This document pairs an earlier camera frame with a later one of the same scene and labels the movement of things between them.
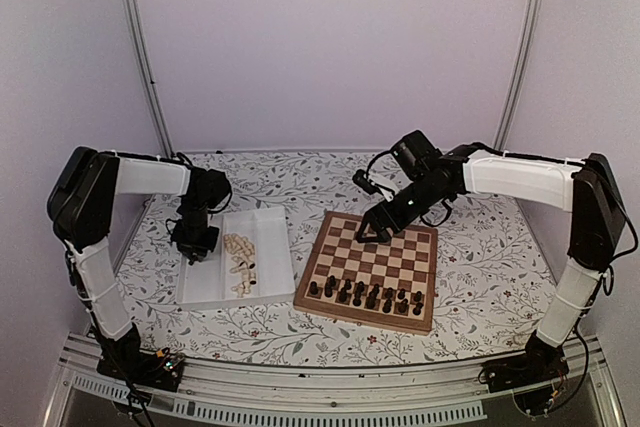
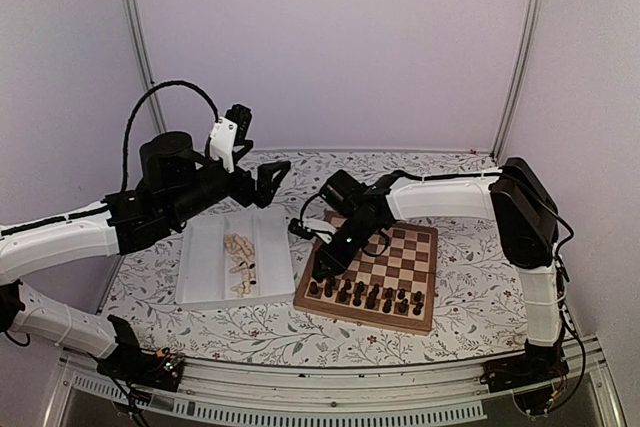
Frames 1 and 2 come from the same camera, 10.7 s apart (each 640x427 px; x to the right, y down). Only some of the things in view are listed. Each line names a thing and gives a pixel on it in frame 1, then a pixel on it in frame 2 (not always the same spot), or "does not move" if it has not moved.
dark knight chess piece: (403, 306) does not move
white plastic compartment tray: (252, 263) does not move
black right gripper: (375, 217) → (317, 264)
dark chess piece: (357, 300) does not move
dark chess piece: (370, 300) does not move
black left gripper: (201, 249) → (263, 191)
